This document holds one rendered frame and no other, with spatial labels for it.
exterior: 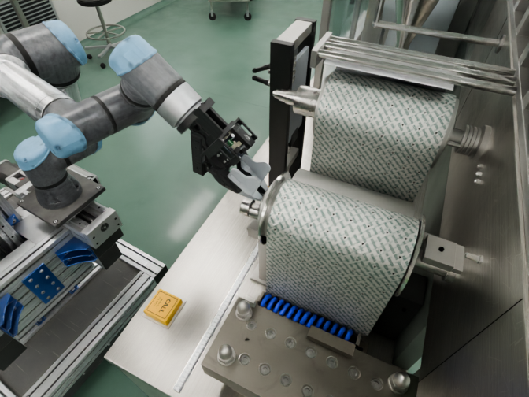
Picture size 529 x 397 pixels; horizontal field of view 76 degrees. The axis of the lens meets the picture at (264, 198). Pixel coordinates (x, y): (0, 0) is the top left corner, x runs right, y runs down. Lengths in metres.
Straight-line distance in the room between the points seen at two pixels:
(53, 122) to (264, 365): 0.59
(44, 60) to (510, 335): 1.01
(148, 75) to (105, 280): 1.44
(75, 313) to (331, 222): 1.52
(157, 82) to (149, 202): 1.90
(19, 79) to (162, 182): 1.83
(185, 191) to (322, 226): 1.97
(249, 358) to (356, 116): 0.53
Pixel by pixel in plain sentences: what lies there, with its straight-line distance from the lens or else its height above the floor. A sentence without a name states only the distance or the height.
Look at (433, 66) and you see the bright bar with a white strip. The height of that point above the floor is 1.45.
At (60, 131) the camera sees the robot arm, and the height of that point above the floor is 1.41.
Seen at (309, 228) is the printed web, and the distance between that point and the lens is 0.57.
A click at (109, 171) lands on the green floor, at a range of 2.82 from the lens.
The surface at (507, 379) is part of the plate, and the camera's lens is 0.41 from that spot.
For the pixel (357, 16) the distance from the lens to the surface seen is 1.47.
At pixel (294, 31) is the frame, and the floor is 1.44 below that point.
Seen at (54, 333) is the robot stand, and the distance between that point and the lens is 1.89.
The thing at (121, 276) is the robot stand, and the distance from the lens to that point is 1.90.
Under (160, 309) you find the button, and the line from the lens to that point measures 0.93.
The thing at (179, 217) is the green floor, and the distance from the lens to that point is 2.32.
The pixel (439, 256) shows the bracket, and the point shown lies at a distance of 0.60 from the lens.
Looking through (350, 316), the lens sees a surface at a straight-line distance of 0.74.
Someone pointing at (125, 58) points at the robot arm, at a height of 1.50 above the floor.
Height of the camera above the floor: 1.74
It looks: 48 degrees down
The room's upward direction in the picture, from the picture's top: straight up
